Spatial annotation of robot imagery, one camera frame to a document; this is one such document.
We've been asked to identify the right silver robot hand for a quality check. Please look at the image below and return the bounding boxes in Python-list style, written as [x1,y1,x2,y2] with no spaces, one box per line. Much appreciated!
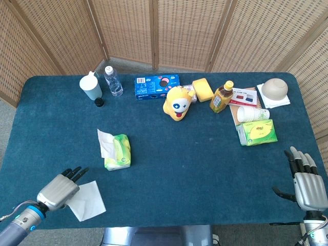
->
[272,146,326,212]

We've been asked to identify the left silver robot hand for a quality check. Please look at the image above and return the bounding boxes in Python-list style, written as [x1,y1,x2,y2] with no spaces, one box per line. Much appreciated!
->
[36,167,90,212]

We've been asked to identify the white tissue sheet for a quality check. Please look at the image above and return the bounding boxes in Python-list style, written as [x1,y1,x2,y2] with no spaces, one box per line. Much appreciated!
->
[65,180,107,222]
[96,129,116,159]

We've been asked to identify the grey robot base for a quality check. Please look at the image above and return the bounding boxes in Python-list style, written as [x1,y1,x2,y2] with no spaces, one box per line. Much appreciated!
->
[101,224,215,246]

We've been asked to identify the green tissue pack opened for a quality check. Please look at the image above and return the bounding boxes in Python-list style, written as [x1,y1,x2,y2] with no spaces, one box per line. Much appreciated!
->
[104,134,132,172]

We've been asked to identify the green tissue pack sealed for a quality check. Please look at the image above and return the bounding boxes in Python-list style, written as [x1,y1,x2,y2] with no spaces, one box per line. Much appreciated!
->
[236,119,278,147]

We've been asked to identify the white paper napkin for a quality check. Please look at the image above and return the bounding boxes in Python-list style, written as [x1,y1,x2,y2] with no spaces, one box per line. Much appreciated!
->
[256,83,291,109]

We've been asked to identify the stack of white paper cups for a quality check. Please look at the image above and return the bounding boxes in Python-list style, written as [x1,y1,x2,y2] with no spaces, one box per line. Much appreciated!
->
[236,106,271,123]

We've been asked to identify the brown notebook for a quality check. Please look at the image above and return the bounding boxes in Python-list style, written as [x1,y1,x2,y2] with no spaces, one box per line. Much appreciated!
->
[229,87,262,126]

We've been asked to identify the beige bowl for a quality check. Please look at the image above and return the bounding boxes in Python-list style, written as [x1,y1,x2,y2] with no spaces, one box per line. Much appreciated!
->
[261,78,289,101]

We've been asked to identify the light blue plastic mug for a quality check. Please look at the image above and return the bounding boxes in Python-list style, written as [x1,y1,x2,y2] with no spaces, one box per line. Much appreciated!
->
[79,71,103,101]

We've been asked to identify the white and red flat box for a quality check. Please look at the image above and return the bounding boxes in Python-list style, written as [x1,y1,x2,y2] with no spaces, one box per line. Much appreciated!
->
[229,87,258,108]

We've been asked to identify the clear water bottle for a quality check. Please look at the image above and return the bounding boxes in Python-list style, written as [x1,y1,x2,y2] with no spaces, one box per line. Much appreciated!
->
[104,66,124,97]

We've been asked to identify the blue felt tablecloth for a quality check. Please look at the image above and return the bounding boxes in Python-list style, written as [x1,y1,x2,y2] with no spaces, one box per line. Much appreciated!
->
[0,72,328,230]

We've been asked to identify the yellow corn tea bottle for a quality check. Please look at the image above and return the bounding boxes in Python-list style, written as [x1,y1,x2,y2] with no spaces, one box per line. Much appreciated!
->
[209,80,234,114]

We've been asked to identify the blue cookie box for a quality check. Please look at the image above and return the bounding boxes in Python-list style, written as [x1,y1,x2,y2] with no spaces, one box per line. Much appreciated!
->
[134,74,181,101]

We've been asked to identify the yellow sponge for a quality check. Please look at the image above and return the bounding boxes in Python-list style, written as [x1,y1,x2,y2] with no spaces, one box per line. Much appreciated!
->
[192,77,215,103]

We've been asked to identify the yellow one-eyed plush toy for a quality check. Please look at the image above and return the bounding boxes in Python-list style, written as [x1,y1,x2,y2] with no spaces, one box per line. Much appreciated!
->
[162,86,196,122]

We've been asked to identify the small white snack packet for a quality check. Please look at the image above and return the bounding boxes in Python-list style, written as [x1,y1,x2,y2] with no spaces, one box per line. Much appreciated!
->
[183,84,198,103]

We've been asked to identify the wicker folding screen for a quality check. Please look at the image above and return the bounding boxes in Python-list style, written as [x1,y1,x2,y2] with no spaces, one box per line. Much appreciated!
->
[0,0,328,139]

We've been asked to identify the grey cable on left arm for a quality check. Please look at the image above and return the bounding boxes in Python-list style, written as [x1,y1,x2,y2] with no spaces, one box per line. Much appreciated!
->
[0,200,39,222]

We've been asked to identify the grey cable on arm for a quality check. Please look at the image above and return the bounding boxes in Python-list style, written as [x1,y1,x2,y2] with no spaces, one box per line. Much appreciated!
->
[0,200,39,222]
[294,219,328,246]

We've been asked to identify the grey cable on right arm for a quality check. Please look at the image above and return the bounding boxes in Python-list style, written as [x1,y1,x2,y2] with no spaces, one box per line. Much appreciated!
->
[294,219,328,246]

